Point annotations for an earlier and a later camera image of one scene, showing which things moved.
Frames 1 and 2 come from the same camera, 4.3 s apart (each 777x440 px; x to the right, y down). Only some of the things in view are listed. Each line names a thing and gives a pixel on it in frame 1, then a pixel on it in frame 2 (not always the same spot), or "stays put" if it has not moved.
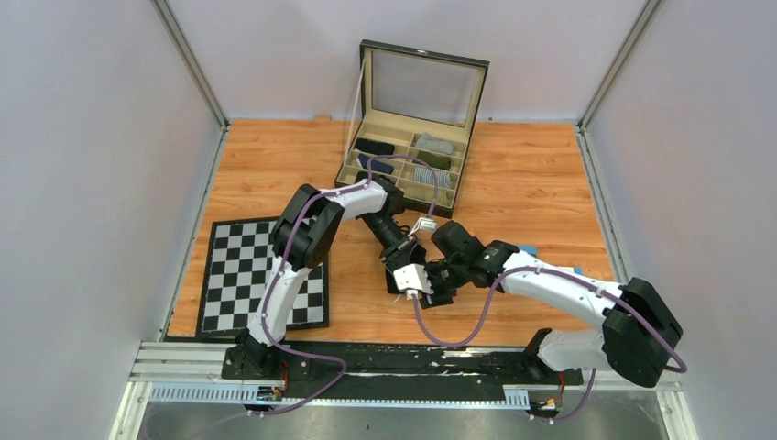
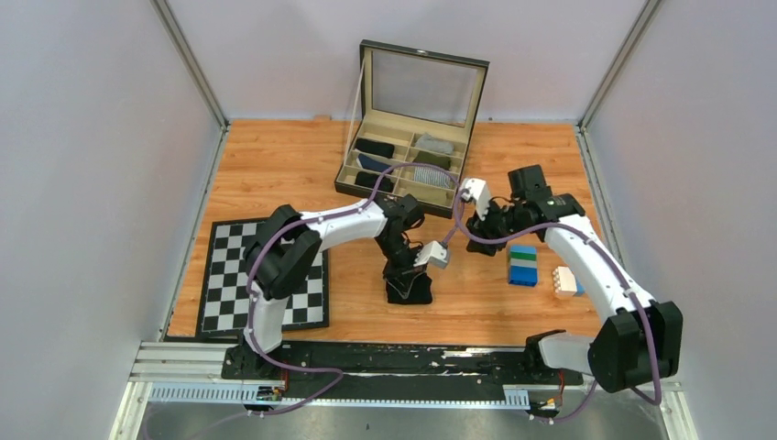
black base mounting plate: (381, 373) stays put
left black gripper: (399, 255) stays put
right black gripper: (421, 300) -> (479, 227)
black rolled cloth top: (377, 147) stays put
